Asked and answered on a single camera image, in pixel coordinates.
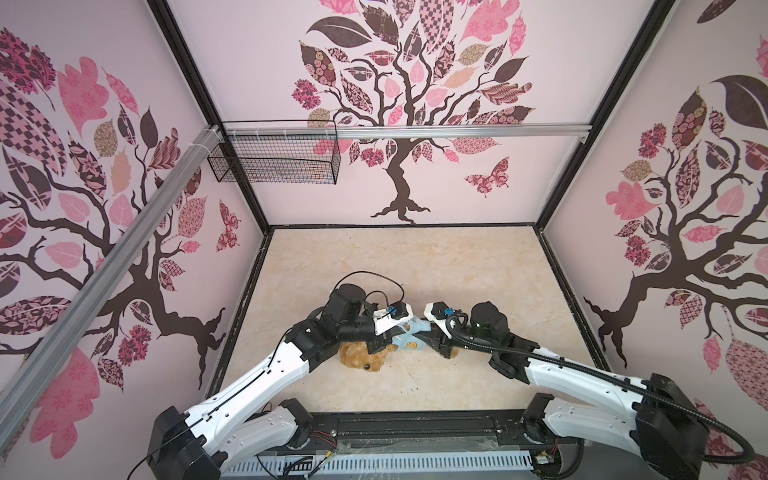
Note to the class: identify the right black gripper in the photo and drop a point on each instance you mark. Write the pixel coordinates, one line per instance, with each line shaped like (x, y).
(437, 340)

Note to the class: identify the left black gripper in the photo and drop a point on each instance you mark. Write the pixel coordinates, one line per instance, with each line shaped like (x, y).
(381, 342)

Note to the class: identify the brown teddy bear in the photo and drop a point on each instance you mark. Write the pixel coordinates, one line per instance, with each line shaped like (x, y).
(356, 356)

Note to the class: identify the light blue bear shirt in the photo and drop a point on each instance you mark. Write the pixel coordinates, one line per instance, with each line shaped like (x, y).
(406, 336)

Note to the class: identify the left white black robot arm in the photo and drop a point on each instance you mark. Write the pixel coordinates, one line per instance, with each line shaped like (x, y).
(228, 428)

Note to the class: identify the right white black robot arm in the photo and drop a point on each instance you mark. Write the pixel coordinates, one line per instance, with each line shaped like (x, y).
(650, 418)

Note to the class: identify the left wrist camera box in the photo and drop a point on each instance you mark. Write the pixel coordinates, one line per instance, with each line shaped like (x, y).
(395, 315)

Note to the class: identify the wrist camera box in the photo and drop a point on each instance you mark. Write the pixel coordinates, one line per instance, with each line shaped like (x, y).
(395, 315)
(441, 315)

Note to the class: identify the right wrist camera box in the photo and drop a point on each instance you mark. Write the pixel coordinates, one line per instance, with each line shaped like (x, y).
(441, 315)

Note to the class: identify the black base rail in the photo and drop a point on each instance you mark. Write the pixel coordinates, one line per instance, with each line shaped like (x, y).
(420, 427)

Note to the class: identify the white slotted cable duct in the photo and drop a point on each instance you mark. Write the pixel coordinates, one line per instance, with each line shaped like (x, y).
(357, 466)

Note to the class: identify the black wire basket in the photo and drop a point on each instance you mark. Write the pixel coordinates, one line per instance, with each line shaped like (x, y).
(278, 151)

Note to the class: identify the horizontal aluminium rail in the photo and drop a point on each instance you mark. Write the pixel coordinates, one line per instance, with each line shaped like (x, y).
(408, 132)

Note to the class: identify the diagonal aluminium rail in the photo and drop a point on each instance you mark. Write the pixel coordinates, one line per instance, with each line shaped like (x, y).
(28, 384)

